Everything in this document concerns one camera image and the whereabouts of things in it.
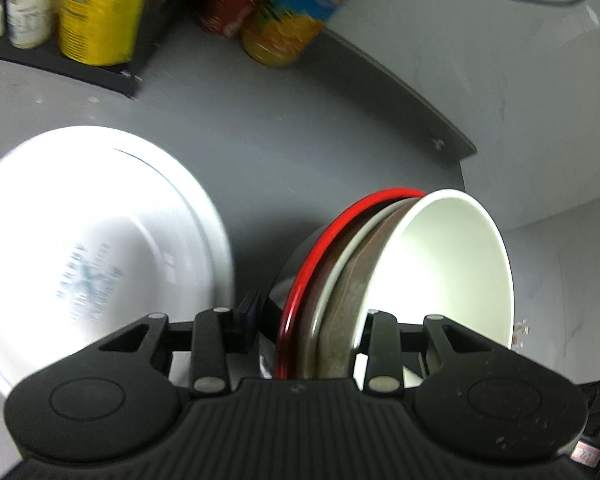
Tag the red-rimmed black bowl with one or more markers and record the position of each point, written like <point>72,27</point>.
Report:
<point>320,250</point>

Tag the white-rimmed brown bowl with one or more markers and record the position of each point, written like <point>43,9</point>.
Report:
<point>345,300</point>

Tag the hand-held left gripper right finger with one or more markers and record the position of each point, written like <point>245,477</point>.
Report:
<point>382,340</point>

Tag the white plate with blue print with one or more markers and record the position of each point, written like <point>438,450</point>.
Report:
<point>80,210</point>

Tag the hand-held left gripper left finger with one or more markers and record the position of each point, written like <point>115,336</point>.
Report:
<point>250,310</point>

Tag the orange fruit print can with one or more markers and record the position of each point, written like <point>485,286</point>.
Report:
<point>290,10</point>

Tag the yellow can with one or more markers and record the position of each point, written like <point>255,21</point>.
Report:
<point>100,25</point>

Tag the black shelf rack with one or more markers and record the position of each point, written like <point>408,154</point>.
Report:
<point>80,72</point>

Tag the white bowl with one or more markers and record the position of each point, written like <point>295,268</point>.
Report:
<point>445,260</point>

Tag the white bottle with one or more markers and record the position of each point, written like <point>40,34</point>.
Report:
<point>30,15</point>

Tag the small white clip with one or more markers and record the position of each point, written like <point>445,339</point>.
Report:
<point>436,143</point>

